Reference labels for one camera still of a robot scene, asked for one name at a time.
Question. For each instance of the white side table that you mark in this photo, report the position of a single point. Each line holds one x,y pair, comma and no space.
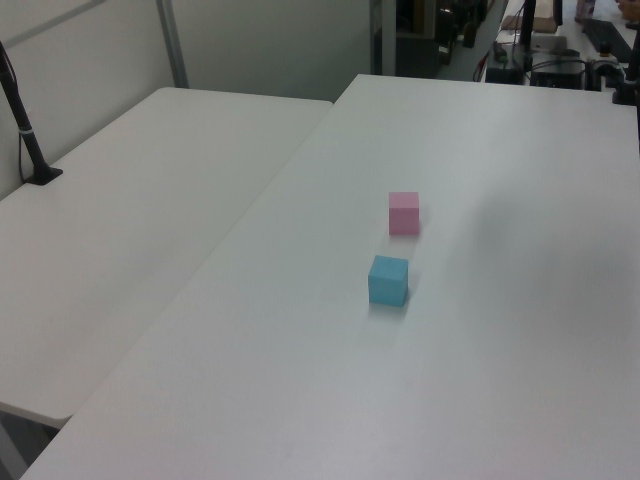
125,200

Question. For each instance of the black monitor stand pole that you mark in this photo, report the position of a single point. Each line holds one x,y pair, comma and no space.
528,20

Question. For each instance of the white flat box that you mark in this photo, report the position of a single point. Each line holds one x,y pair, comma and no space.
549,42

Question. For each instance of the black clamp stand with pole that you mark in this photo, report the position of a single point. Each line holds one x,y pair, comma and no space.
625,90

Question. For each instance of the black camera stand pole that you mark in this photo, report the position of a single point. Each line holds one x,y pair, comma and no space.
30,145

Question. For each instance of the grey metal partition post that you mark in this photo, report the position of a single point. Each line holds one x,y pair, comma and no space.
172,45

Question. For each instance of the black keyboard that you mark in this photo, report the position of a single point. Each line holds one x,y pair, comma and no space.
605,32

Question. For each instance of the grey metal cabinet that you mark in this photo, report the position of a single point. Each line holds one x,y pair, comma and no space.
417,55

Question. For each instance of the pink foam cube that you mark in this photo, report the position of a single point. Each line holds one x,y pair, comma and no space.
404,215

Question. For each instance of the blue foam cube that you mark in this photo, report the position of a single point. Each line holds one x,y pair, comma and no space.
387,282

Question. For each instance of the small black device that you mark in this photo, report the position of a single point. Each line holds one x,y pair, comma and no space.
504,74

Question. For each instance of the black electronics box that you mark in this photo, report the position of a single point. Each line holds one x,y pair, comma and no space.
557,75

